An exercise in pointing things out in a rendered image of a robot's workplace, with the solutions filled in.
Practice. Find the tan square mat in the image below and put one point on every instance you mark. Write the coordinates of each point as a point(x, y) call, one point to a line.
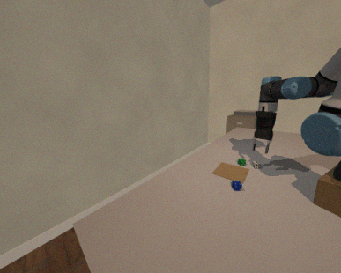
point(231, 172)

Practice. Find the beige die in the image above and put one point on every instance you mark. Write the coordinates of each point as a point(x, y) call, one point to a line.
point(256, 164)

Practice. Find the blue die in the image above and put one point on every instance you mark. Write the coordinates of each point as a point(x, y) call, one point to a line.
point(236, 185)

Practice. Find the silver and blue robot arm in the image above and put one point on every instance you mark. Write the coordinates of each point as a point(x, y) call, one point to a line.
point(321, 131)

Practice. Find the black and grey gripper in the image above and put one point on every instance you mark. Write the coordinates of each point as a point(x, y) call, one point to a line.
point(265, 124)

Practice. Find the green die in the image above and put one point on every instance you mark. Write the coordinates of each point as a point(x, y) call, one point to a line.
point(242, 162)

